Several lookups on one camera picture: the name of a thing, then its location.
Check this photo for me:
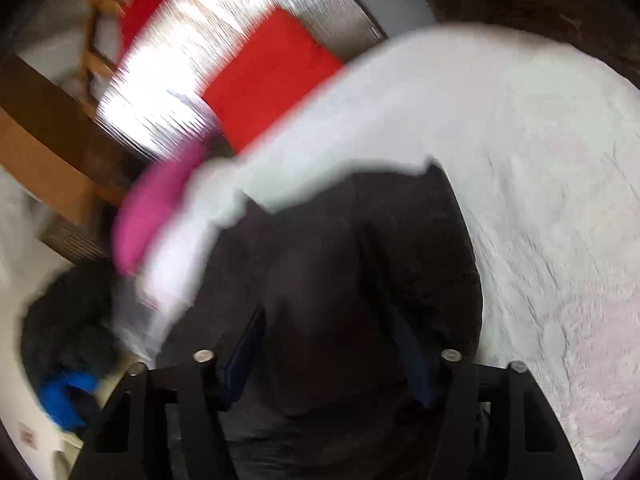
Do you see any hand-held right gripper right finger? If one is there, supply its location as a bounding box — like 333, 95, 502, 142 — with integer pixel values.
395, 310, 584, 480

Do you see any wooden cabinet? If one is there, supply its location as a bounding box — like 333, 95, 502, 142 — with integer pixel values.
0, 55, 147, 267

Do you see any white textured blanket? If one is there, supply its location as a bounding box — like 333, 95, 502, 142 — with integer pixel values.
112, 22, 640, 480

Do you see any pile of black clothes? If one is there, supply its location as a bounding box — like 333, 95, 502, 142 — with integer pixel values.
20, 259, 137, 431

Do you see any silver foil mat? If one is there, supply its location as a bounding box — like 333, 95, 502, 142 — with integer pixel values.
95, 0, 388, 162

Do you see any black quilted jacket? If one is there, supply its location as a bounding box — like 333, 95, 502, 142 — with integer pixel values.
154, 165, 486, 480

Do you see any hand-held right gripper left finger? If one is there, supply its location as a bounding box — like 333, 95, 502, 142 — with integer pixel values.
67, 305, 268, 480

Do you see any wooden ladder rack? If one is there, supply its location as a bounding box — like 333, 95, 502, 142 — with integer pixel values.
79, 0, 132, 117

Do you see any blue cloth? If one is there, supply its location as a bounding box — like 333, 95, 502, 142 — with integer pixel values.
39, 371, 99, 432

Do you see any red pillow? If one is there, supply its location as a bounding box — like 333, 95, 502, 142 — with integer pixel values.
201, 7, 347, 155

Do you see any pink pillow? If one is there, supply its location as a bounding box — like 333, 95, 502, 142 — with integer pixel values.
112, 132, 221, 277

